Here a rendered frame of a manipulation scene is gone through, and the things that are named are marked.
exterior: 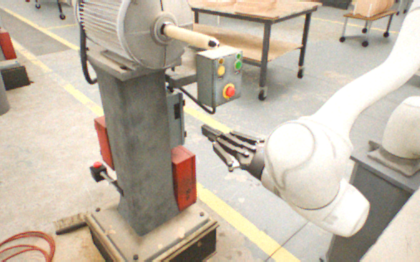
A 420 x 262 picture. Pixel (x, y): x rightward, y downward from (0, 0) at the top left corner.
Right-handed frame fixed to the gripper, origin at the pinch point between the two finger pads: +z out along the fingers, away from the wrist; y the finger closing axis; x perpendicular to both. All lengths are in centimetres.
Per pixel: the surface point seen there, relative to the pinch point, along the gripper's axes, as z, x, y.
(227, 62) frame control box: 25.8, 1.5, 31.9
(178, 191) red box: 41, -59, 7
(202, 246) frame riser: 29, -92, 6
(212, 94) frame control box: 26.4, -8.5, 23.3
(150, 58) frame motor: 27.6, 14.1, 2.0
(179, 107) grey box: 46, -20, 20
